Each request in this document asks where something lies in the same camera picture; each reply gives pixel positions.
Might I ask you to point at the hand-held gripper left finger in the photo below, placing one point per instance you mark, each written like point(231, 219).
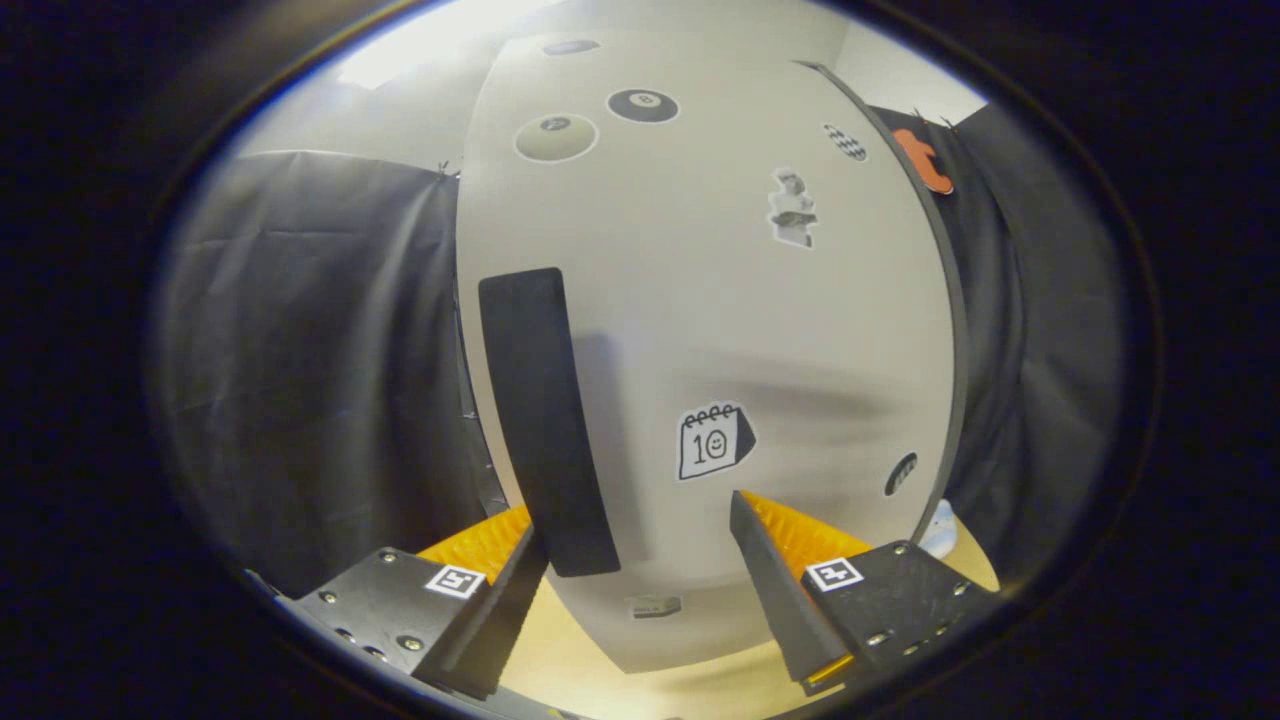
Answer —
point(505, 620)

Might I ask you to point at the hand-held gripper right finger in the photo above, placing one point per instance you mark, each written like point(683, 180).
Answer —
point(775, 600)

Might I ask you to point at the white cabinet door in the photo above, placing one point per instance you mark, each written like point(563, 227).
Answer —
point(750, 330)

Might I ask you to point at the small white object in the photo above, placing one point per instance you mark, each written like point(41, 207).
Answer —
point(940, 540)

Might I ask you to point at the grey cabinet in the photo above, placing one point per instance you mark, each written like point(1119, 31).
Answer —
point(962, 340)

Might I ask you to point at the black backdrop cloth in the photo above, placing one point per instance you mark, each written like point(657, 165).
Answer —
point(300, 350)

